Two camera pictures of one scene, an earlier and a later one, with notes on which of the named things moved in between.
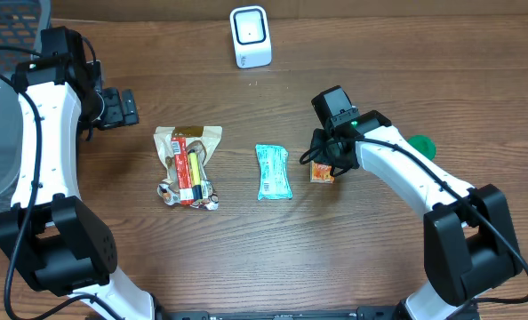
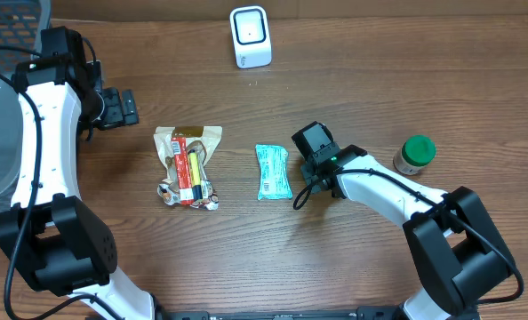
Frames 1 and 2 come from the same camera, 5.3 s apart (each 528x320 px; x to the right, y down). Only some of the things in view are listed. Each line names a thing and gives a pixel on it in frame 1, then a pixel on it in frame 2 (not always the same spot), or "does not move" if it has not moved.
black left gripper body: x=127 y=107 does not move
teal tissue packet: x=275 y=180 does not move
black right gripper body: x=319 y=151 to x=308 y=173
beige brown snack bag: x=186 y=150 does not move
